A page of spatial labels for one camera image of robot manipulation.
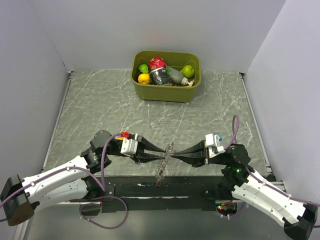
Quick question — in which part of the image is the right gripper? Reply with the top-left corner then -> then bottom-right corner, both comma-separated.
170,138 -> 228,167

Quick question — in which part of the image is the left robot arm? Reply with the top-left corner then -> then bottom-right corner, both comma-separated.
0,130 -> 164,226

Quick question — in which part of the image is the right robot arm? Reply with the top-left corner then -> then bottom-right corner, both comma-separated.
172,140 -> 318,240

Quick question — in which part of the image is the yellow lemon in bin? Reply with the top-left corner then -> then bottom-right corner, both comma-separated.
137,73 -> 152,85

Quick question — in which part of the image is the black can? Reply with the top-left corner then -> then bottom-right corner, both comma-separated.
149,67 -> 172,86

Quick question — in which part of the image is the grey pump bottle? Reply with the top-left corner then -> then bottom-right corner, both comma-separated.
166,66 -> 195,87

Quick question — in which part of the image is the green pepper toy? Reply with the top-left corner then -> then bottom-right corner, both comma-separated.
138,64 -> 150,74

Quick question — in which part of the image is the red dragon fruit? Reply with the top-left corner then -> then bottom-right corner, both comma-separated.
148,57 -> 167,71

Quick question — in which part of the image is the olive green plastic bin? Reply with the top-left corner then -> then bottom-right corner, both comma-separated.
131,50 -> 202,103

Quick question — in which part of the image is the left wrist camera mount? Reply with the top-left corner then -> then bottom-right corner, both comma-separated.
120,131 -> 138,156

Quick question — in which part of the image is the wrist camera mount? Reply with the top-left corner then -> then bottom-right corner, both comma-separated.
205,133 -> 225,159
120,131 -> 138,156

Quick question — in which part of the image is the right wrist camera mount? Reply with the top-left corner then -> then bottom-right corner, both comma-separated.
205,133 -> 225,159

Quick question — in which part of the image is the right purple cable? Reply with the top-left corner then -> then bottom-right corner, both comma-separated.
219,114 -> 320,228

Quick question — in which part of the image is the purple cable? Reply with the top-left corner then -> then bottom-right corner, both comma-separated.
219,114 -> 320,228
0,132 -> 130,230

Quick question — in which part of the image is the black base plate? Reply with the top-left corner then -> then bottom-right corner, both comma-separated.
68,176 -> 242,213

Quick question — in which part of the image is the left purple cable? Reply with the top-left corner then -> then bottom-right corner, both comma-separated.
0,132 -> 130,230

